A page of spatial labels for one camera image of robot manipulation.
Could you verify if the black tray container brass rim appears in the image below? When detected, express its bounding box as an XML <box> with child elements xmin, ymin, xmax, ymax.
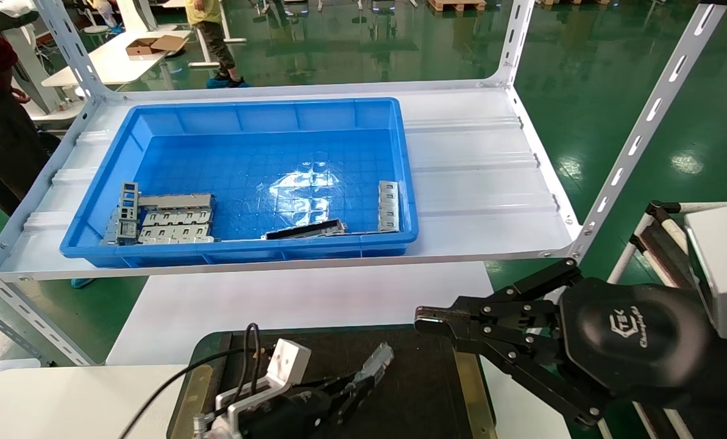
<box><xmin>167</xmin><ymin>323</ymin><xmax>498</xmax><ymax>439</ymax></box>

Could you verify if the white background table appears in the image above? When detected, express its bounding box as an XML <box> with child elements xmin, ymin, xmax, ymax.
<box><xmin>40</xmin><ymin>30</ymin><xmax>188</xmax><ymax>87</ymax></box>

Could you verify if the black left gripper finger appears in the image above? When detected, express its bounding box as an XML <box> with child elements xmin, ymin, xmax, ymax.
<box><xmin>330</xmin><ymin>380</ymin><xmax>374</xmax><ymax>425</ymax></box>
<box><xmin>305</xmin><ymin>369</ymin><xmax>371</xmax><ymax>395</ymax></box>

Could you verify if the long grey metal part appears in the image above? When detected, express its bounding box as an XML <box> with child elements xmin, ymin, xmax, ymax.
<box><xmin>138</xmin><ymin>193</ymin><xmax>216</xmax><ymax>211</ymax></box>
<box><xmin>137</xmin><ymin>224</ymin><xmax>216</xmax><ymax>244</ymax></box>
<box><xmin>352</xmin><ymin>341</ymin><xmax>395</xmax><ymax>397</ymax></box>
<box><xmin>141</xmin><ymin>209</ymin><xmax>213</xmax><ymax>226</ymax></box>

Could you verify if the open cardboard box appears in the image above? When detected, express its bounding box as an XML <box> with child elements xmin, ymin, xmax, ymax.
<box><xmin>126</xmin><ymin>35</ymin><xmax>188</xmax><ymax>57</ymax></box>

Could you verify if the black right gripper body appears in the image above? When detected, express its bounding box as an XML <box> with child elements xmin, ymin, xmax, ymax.
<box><xmin>557</xmin><ymin>278</ymin><xmax>715</xmax><ymax>409</ymax></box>

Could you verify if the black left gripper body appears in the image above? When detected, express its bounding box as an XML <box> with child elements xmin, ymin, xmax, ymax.
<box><xmin>241</xmin><ymin>388</ymin><xmax>338</xmax><ymax>439</ymax></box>

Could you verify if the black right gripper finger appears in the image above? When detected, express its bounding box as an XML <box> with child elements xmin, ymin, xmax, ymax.
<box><xmin>420</xmin><ymin>326</ymin><xmax>609</xmax><ymax>429</ymax></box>
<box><xmin>415</xmin><ymin>259</ymin><xmax>583</xmax><ymax>334</ymax></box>

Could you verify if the grey slotted metal part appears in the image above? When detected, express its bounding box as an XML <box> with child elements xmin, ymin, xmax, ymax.
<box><xmin>378</xmin><ymin>180</ymin><xmax>400</xmax><ymax>233</ymax></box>

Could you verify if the blue plastic bin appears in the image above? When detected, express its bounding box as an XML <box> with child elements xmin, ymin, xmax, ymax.
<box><xmin>59</xmin><ymin>98</ymin><xmax>419</xmax><ymax>269</ymax></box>

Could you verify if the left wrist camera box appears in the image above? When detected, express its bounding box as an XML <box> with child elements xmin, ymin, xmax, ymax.
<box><xmin>215</xmin><ymin>338</ymin><xmax>313</xmax><ymax>424</ymax></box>

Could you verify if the white tubular cart frame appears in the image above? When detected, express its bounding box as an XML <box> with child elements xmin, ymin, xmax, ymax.
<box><xmin>607</xmin><ymin>200</ymin><xmax>723</xmax><ymax>287</ymax></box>

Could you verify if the white slotted metal shelf rack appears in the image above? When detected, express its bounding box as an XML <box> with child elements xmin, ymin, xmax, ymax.
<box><xmin>0</xmin><ymin>0</ymin><xmax>727</xmax><ymax>366</ymax></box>

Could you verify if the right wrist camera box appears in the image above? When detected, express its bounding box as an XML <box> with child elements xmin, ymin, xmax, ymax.
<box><xmin>683</xmin><ymin>203</ymin><xmax>727</xmax><ymax>339</ymax></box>

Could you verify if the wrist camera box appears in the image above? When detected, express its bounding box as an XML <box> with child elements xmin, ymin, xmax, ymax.
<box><xmin>215</xmin><ymin>338</ymin><xmax>313</xmax><ymax>424</ymax></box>
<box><xmin>683</xmin><ymin>203</ymin><xmax>727</xmax><ymax>339</ymax></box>

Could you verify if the person in yellow shirt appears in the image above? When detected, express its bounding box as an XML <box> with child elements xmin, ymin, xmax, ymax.
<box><xmin>186</xmin><ymin>0</ymin><xmax>249</xmax><ymax>89</ymax></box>

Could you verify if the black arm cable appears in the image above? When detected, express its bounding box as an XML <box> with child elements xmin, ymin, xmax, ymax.
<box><xmin>118</xmin><ymin>322</ymin><xmax>278</xmax><ymax>439</ymax></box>

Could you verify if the grey metal frame part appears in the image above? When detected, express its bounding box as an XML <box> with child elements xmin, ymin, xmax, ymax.
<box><xmin>115</xmin><ymin>181</ymin><xmax>141</xmax><ymax>244</ymax></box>

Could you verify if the dark long metal part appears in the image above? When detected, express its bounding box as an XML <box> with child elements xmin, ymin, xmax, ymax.
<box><xmin>262</xmin><ymin>219</ymin><xmax>347</xmax><ymax>240</ymax></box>

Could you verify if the white machine pedestal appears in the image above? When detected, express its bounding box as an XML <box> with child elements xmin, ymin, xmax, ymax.
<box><xmin>0</xmin><ymin>0</ymin><xmax>87</xmax><ymax>132</ymax></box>

